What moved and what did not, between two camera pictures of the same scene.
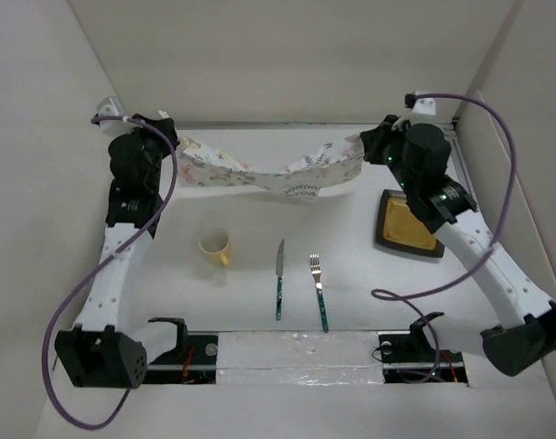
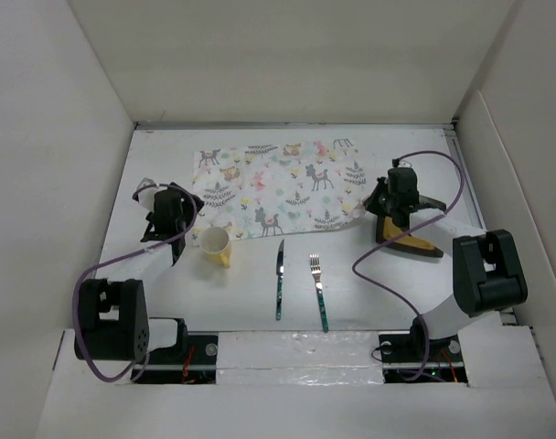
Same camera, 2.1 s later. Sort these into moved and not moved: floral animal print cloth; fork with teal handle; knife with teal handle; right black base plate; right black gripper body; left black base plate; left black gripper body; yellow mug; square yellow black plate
Moved: left black gripper body; right black gripper body; floral animal print cloth
Not moved: square yellow black plate; knife with teal handle; fork with teal handle; yellow mug; left black base plate; right black base plate
